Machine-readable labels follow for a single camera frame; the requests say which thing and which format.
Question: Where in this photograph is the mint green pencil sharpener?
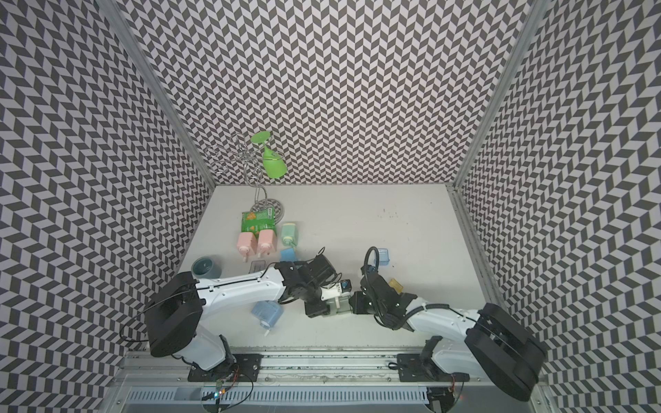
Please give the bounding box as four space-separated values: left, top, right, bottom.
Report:
281 222 299 248

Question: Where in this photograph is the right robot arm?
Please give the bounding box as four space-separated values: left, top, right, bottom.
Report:
349 272 548 402

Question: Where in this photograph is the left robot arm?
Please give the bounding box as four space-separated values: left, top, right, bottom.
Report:
145 254 339 371

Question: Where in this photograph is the yellow transparent tray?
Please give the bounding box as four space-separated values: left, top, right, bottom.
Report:
388 279 404 294

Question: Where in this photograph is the blue transparent tray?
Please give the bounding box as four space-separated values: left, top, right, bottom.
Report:
378 248 390 267

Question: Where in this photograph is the light blue pencil sharpener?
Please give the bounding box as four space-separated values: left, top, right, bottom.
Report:
251 301 283 336

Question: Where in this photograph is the grey transparent tray left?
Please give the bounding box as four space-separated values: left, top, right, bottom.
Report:
250 260 266 274

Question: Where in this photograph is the green snack packet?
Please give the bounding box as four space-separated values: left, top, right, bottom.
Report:
240 208 275 237

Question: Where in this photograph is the teal ceramic cup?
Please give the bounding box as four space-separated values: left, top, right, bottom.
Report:
191 256 222 279

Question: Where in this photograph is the green plastic cup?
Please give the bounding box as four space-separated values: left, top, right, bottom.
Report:
251 131 287 180

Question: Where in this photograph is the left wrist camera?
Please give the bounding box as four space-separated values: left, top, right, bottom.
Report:
321 280 352 301

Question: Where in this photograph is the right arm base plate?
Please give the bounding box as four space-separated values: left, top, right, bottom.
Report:
395 354 470 383

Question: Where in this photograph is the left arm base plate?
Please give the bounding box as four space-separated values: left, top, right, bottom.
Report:
188 353 263 384

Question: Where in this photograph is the aluminium front rail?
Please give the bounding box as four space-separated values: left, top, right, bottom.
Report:
120 348 492 385

